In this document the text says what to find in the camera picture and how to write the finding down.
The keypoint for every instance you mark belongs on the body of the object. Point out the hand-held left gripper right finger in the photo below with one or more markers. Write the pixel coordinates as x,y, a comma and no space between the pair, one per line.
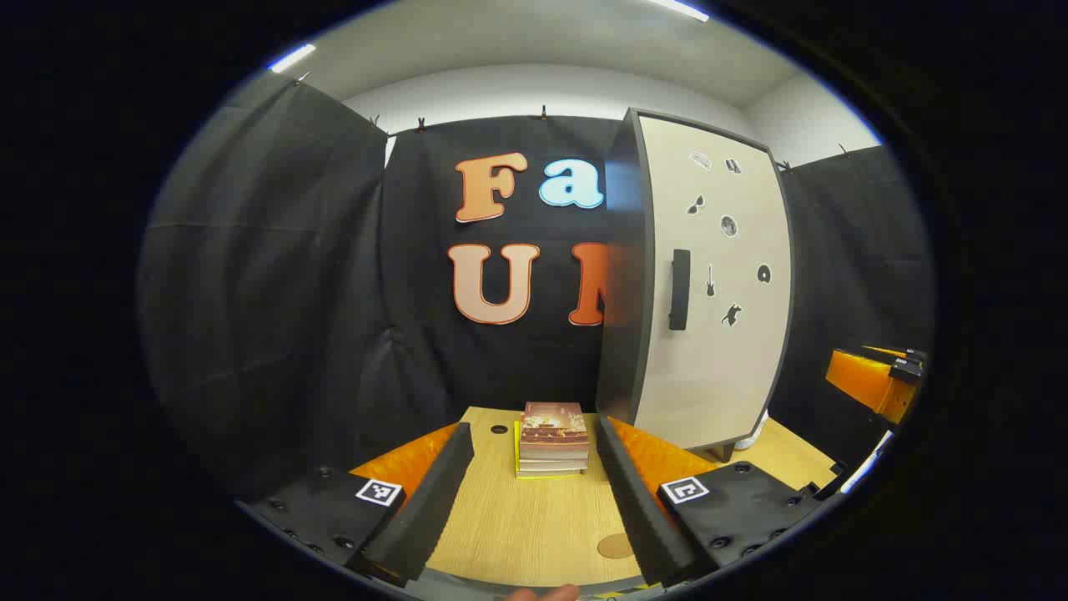
638,501

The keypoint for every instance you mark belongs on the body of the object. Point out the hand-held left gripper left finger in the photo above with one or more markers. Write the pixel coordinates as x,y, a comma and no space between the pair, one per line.
434,492

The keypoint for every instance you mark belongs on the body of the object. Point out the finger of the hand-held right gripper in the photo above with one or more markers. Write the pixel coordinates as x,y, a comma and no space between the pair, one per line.
863,380

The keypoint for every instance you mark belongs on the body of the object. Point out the round brown coaster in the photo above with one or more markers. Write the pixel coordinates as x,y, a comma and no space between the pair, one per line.
615,546

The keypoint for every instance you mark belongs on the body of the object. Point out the dark grey cabinet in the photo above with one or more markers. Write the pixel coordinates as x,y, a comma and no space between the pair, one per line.
622,292

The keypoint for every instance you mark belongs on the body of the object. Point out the plain pale book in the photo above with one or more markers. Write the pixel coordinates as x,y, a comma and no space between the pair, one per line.
551,463

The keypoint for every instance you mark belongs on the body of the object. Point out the yellow cover book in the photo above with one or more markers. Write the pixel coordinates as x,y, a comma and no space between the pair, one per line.
546,474

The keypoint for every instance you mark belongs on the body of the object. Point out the white patterned jar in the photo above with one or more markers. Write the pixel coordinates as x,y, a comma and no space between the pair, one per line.
755,434

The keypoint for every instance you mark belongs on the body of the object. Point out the black backdrop cloth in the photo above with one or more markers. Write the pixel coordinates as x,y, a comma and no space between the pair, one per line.
275,275

